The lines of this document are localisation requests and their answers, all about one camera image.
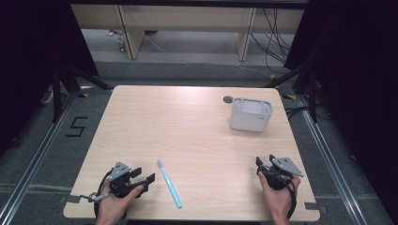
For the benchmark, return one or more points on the grey tape piece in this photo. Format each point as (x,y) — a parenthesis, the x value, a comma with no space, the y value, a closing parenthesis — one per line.
(71,199)
(314,206)

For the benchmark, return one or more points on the light blue toothbrush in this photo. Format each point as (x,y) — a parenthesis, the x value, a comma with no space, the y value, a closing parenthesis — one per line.
(169,185)

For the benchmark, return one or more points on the round grey table grommet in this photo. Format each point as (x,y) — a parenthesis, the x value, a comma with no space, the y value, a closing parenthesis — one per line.
(227,99)

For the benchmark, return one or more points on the black curtain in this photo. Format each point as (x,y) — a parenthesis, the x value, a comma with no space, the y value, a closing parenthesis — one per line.
(31,62)
(359,78)

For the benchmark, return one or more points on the person's right hand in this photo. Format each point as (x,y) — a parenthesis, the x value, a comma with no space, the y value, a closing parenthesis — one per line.
(278,201)

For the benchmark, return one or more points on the yellow tape piece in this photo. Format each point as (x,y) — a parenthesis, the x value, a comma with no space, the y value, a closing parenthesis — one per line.
(290,97)
(84,94)

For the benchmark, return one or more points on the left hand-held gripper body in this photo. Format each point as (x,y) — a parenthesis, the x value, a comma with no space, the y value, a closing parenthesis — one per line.
(119,182)

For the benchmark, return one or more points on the person's left hand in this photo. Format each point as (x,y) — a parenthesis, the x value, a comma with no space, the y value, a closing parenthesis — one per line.
(113,204)

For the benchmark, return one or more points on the white plastic container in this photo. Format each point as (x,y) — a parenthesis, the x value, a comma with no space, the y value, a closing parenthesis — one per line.
(250,118)

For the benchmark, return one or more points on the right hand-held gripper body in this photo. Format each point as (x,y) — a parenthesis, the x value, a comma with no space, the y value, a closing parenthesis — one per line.
(283,173)

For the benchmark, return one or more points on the metal floor rail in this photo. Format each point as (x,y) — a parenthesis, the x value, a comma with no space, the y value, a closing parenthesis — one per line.
(331,165)
(37,156)

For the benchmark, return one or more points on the black metal stand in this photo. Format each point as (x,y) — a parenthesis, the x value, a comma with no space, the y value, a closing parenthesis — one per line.
(57,93)
(313,93)

